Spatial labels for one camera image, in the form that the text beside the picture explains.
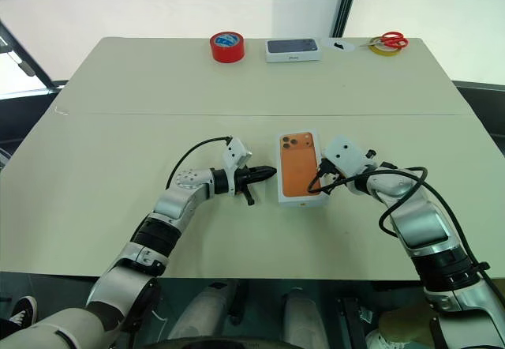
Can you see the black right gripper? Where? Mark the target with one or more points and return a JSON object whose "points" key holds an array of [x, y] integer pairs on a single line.
{"points": [[328, 168]]}

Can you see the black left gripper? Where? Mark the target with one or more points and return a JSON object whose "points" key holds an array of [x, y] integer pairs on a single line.
{"points": [[244, 181]]}

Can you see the white phone box lid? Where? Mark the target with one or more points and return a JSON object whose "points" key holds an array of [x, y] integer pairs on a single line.
{"points": [[298, 167]]}

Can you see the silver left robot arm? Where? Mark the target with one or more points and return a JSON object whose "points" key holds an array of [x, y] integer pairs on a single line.
{"points": [[169, 203]]}

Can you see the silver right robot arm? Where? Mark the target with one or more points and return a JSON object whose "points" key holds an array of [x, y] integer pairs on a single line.
{"points": [[426, 222]]}

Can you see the white box with dark phone print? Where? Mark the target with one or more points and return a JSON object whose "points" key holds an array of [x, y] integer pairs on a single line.
{"points": [[292, 49]]}

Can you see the white card with black mark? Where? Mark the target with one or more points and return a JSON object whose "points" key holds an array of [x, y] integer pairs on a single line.
{"points": [[337, 45]]}

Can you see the red tape roll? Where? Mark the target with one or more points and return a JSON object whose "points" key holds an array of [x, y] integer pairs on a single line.
{"points": [[227, 53]]}

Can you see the yellow tape roll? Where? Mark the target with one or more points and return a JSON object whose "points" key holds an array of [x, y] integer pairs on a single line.
{"points": [[384, 51]]}

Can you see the grey rounded shape under table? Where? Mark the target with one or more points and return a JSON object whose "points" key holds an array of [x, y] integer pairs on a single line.
{"points": [[305, 317], [205, 313]]}

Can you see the tan object under table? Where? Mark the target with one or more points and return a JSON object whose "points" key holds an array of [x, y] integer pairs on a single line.
{"points": [[406, 325]]}

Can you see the dark slanted window bar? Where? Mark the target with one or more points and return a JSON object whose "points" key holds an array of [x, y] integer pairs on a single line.
{"points": [[23, 55]]}

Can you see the black and white sneaker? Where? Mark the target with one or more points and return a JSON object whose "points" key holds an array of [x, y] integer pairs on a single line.
{"points": [[25, 311]]}

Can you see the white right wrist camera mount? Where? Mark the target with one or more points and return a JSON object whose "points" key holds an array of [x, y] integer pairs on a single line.
{"points": [[345, 155]]}

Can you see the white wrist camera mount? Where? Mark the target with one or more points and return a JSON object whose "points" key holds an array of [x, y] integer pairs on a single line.
{"points": [[345, 155], [236, 153]]}

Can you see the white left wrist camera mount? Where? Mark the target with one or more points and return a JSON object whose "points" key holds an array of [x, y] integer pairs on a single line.
{"points": [[236, 153]]}

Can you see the dark window frame post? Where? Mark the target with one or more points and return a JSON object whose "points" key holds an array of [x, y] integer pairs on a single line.
{"points": [[344, 1]]}

